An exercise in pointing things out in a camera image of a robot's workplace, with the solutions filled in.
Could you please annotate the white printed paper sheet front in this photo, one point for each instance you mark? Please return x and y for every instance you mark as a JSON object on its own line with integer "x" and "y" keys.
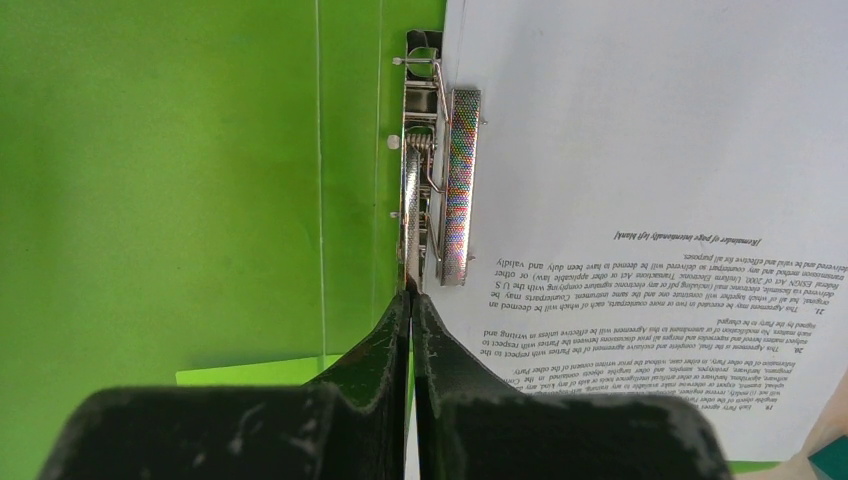
{"x": 659, "y": 206}

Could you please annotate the green plastic clip folder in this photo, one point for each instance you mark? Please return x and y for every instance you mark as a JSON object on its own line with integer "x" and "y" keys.
{"x": 189, "y": 184}

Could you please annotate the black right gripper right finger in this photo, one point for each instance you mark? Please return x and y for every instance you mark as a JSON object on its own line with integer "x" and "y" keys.
{"x": 472, "y": 425}

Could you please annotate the chrome folder clip mechanism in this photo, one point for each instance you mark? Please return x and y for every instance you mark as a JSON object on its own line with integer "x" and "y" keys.
{"x": 438, "y": 144}

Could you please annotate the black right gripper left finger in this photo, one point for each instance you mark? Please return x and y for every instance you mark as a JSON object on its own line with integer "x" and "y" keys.
{"x": 346, "y": 423}

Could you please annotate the teal block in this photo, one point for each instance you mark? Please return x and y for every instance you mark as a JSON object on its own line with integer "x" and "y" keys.
{"x": 830, "y": 462}

